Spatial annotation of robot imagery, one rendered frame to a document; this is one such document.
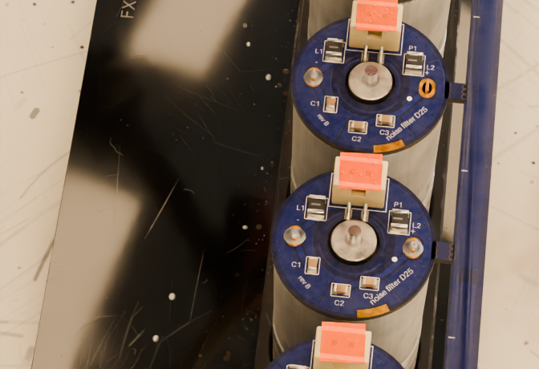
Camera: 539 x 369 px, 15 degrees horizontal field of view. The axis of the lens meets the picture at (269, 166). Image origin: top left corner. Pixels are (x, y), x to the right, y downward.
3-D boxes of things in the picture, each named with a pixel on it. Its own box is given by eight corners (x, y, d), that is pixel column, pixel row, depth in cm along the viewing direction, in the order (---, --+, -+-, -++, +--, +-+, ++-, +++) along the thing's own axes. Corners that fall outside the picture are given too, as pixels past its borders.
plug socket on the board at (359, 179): (329, 219, 31) (330, 200, 31) (334, 170, 32) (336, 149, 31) (382, 225, 31) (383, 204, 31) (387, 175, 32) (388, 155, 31)
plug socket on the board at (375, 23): (346, 62, 33) (348, 40, 32) (351, 16, 33) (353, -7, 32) (397, 66, 32) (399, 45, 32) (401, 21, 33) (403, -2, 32)
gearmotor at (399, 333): (265, 425, 35) (264, 304, 30) (280, 294, 36) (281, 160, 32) (407, 440, 35) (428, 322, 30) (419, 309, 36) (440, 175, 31)
